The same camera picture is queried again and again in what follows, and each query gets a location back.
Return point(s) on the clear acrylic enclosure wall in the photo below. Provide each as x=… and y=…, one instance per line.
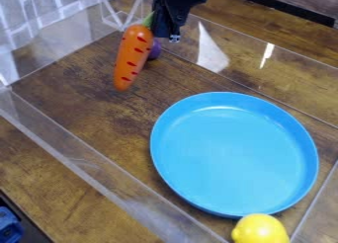
x=75, y=164

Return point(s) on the blue round tray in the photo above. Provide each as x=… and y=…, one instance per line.
x=234, y=154

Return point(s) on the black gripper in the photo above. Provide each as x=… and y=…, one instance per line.
x=170, y=17

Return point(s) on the purple toy eggplant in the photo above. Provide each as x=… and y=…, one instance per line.
x=155, y=50

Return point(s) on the orange toy carrot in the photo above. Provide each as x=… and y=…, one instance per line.
x=132, y=54

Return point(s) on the yellow toy lemon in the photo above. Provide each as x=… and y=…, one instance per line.
x=259, y=228

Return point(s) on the blue object at corner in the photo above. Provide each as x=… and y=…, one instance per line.
x=11, y=228

